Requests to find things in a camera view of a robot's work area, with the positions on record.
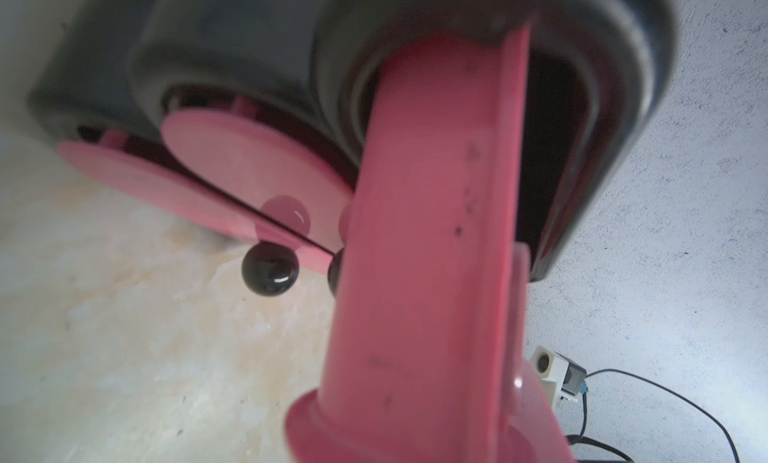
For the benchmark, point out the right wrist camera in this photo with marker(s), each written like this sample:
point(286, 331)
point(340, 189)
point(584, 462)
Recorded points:
point(560, 377)

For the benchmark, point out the pink top drawer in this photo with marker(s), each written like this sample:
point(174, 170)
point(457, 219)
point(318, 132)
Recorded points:
point(425, 357)

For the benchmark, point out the pink middle drawer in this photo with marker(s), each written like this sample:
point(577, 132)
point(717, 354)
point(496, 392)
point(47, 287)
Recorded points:
point(263, 159)

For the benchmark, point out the black drawer cabinet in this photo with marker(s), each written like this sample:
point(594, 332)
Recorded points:
point(598, 69)

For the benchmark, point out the pink drawer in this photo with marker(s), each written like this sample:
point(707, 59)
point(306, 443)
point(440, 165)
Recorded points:
point(425, 357)
point(147, 171)
point(263, 159)

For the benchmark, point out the pink bottom drawer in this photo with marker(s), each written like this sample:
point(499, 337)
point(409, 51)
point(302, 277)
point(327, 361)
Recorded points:
point(147, 171)

